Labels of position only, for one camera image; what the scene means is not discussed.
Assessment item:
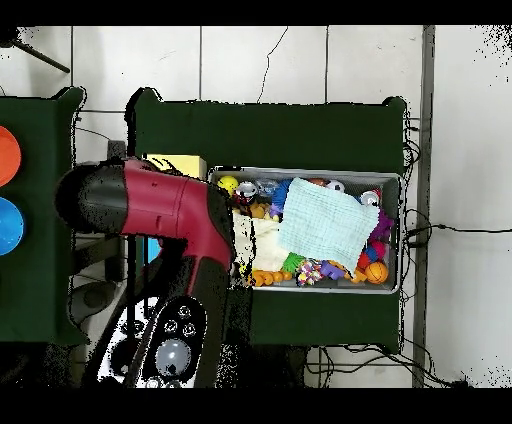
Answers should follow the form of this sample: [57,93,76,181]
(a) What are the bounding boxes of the orange round bowl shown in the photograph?
[0,125,23,188]

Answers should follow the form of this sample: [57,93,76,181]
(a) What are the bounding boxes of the red and silver can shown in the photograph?
[359,188,384,209]

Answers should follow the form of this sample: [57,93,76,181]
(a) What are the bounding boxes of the orange toy basketball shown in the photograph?
[364,260,390,286]

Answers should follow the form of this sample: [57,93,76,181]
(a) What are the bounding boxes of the dark tripod leg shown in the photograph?
[0,26,72,75]

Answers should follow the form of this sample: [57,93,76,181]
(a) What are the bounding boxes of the blue round bowl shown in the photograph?
[0,195,27,257]

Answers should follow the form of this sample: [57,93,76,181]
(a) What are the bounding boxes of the dark green table cloth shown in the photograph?
[0,86,91,347]
[124,86,409,355]

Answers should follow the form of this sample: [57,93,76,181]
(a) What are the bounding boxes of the cream waffle cloth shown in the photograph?
[232,210,291,274]

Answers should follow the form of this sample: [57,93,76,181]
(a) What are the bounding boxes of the yellow ball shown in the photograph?
[216,174,240,197]

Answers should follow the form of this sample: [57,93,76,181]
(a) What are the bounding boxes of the purple spiky toy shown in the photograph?
[369,210,397,242]

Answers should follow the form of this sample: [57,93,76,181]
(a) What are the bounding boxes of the wooden box three round holes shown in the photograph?
[144,153,210,265]

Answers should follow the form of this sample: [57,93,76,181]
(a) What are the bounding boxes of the black upright panel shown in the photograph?
[106,139,128,284]

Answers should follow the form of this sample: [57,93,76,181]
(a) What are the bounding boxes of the silver wire mesh bin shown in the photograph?
[206,164,405,296]

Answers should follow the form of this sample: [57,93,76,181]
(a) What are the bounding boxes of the black cable with plug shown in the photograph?
[402,207,512,249]

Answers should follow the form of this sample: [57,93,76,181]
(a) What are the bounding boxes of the grey floor foot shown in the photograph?
[70,279,118,326]

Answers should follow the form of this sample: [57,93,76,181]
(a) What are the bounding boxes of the orange rubber toy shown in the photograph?
[250,268,294,288]

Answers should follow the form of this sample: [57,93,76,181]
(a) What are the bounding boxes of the mint waffle cloth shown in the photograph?
[276,176,382,276]

